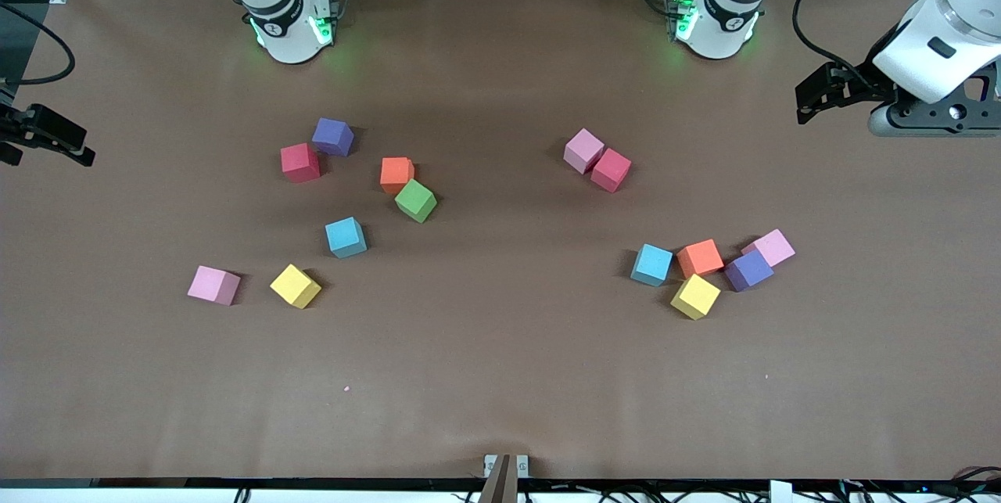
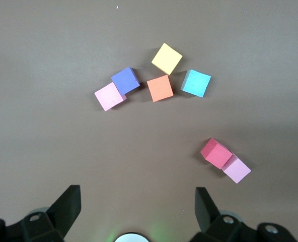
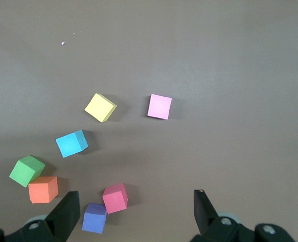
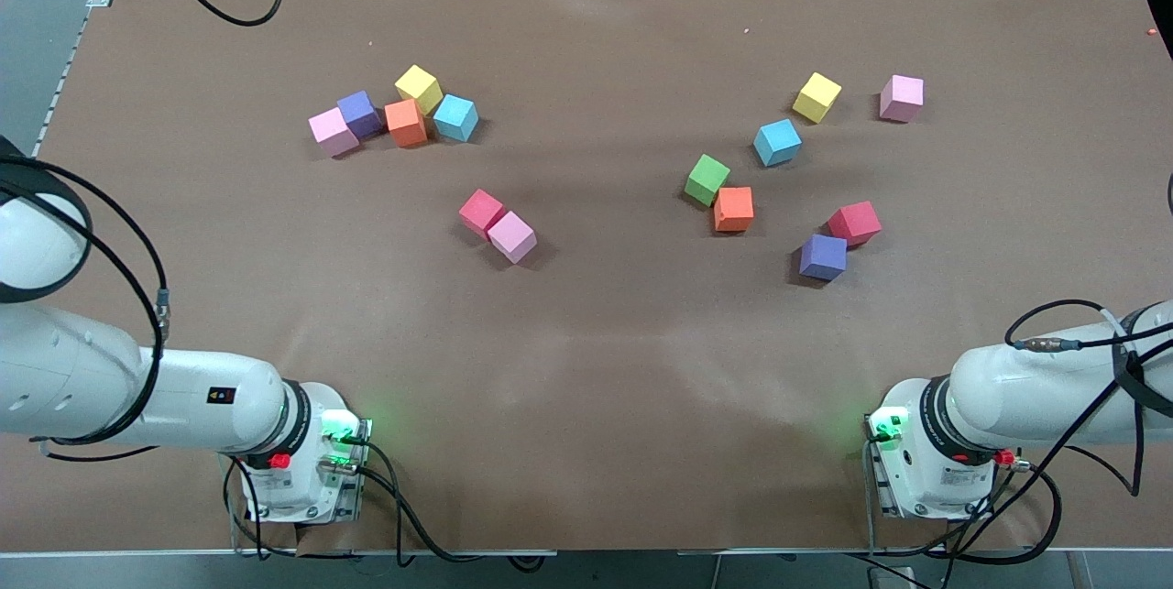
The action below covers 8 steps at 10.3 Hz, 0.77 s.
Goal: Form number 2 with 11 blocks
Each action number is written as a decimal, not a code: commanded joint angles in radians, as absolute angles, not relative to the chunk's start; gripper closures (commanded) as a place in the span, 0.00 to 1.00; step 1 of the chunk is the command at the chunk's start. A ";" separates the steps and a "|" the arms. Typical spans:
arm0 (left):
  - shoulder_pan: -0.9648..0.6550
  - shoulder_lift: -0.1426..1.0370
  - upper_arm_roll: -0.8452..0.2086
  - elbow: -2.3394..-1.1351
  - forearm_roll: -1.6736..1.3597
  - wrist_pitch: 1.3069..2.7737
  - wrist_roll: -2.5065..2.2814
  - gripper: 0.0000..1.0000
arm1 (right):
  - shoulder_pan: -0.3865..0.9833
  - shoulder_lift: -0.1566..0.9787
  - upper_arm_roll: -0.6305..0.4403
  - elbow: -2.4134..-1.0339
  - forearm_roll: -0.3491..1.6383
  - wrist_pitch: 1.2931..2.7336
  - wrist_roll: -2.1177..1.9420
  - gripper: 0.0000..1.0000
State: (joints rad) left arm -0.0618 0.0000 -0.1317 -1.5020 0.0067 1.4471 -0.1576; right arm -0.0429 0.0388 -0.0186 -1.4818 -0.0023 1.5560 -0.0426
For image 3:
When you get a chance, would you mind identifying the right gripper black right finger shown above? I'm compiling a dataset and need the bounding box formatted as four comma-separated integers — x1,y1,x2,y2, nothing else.
190,189,295,242

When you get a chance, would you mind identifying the brown table cover sheet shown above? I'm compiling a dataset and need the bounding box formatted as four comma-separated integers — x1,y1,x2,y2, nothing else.
0,0,298,242

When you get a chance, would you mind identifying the green foam cube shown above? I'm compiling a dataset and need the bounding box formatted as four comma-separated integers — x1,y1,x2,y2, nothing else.
9,155,46,188

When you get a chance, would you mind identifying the yellow foam cube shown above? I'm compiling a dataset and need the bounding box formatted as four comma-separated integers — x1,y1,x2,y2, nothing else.
84,93,117,124

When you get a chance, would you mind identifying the pink foam cube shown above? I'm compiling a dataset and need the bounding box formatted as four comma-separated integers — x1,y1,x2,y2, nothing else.
147,94,173,120

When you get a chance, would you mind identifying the cyan foam cube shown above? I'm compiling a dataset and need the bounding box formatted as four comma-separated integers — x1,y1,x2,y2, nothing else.
55,129,89,159

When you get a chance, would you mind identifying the purple foam cube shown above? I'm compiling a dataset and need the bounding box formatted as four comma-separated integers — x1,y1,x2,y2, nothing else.
82,202,108,235

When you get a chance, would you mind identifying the orange foam cube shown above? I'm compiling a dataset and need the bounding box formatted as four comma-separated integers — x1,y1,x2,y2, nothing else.
28,175,59,204

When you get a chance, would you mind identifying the red foam cube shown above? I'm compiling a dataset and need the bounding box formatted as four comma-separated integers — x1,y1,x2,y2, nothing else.
102,183,129,215

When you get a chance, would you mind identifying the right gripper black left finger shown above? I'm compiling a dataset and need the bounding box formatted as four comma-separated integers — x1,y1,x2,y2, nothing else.
0,191,81,242

